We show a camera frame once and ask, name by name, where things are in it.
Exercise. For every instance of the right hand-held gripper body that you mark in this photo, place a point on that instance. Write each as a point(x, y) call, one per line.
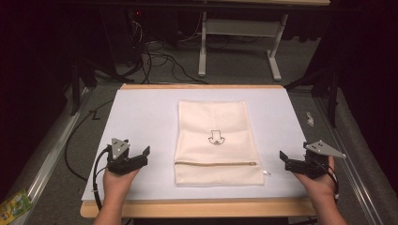
point(316, 159)

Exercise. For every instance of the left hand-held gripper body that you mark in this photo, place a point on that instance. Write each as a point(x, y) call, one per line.
point(120, 156)

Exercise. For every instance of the person's left hand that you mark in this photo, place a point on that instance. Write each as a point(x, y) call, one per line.
point(120, 182)

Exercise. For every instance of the person's right hand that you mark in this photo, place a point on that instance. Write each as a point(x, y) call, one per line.
point(319, 187)

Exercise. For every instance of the white table mat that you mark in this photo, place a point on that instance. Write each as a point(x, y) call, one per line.
point(147, 125)

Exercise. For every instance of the small clear plastic scrap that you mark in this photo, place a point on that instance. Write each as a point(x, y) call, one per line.
point(309, 119)

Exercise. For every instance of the black metal stand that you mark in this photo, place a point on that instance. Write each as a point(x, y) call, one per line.
point(332, 93)
point(76, 87)

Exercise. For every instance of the cream mesh zipper bag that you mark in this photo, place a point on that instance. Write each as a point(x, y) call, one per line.
point(216, 140)

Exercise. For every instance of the green snack packet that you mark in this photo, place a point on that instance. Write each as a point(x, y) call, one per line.
point(14, 206)

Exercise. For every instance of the silver metal floor rail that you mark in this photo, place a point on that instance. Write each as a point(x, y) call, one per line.
point(350, 168)
point(53, 150)

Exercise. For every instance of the white metal desk frame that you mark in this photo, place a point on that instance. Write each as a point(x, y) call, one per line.
point(241, 28)

